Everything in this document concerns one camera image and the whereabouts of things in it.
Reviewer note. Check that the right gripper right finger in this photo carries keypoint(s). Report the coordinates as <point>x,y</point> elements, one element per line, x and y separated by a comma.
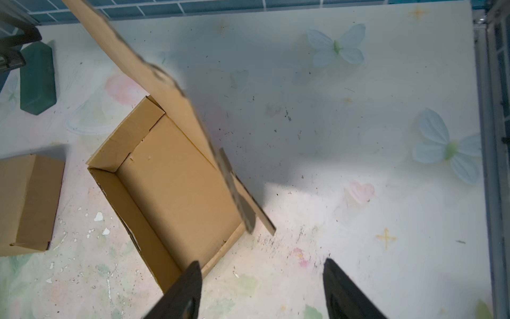
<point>344,299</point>

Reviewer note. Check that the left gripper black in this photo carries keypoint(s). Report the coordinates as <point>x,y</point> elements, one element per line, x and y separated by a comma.
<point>19,29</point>

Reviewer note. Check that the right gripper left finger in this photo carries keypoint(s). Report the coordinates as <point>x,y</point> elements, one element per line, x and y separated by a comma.
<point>183,299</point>

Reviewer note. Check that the cardboard box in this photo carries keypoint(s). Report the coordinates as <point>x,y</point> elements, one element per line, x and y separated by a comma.
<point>175,193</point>
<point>30,192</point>

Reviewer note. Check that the green sponge block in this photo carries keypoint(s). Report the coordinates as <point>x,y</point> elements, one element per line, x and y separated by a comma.
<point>38,89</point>

